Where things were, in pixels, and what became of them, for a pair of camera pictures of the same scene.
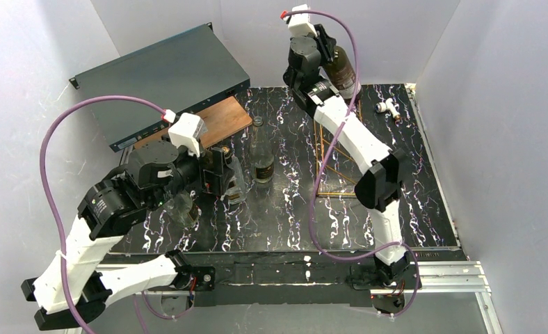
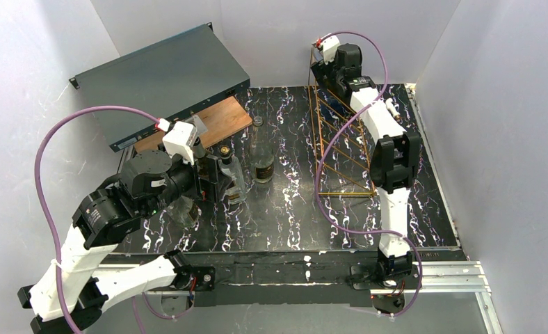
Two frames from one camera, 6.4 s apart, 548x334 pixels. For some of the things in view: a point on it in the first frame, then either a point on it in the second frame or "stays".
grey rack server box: (186, 74) stays
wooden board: (221, 121) stays
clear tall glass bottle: (261, 156) stays
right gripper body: (326, 44) → (320, 73)
